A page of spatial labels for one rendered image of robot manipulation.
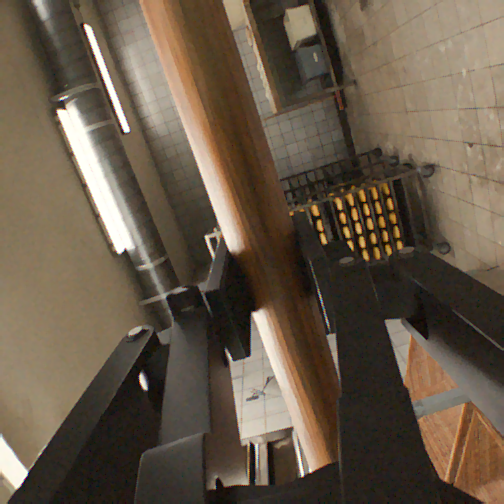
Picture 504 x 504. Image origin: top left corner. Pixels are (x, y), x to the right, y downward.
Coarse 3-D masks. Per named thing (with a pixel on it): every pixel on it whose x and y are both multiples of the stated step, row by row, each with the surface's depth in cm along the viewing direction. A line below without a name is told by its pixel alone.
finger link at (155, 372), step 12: (204, 288) 16; (204, 300) 15; (216, 324) 13; (168, 336) 13; (216, 336) 13; (156, 348) 12; (168, 348) 12; (156, 360) 12; (144, 372) 12; (156, 372) 12; (144, 384) 12; (156, 384) 12
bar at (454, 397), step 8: (448, 392) 123; (456, 392) 122; (424, 400) 124; (432, 400) 123; (440, 400) 121; (448, 400) 121; (456, 400) 121; (464, 400) 121; (416, 408) 122; (424, 408) 122; (432, 408) 122; (440, 408) 122; (416, 416) 123
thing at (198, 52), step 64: (192, 0) 12; (192, 64) 13; (192, 128) 14; (256, 128) 14; (256, 192) 15; (256, 256) 15; (256, 320) 17; (320, 320) 17; (320, 384) 17; (320, 448) 19
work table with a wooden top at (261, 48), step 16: (240, 0) 383; (272, 0) 367; (304, 0) 390; (256, 16) 373; (272, 16) 432; (256, 32) 374; (320, 32) 379; (256, 48) 389; (272, 64) 388; (272, 80) 390; (320, 80) 454; (272, 96) 395; (304, 96) 398
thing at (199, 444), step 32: (192, 288) 13; (192, 320) 12; (192, 352) 10; (192, 384) 9; (224, 384) 11; (160, 416) 8; (192, 416) 8; (224, 416) 9; (160, 448) 6; (192, 448) 6; (224, 448) 8; (160, 480) 6; (192, 480) 6; (224, 480) 7
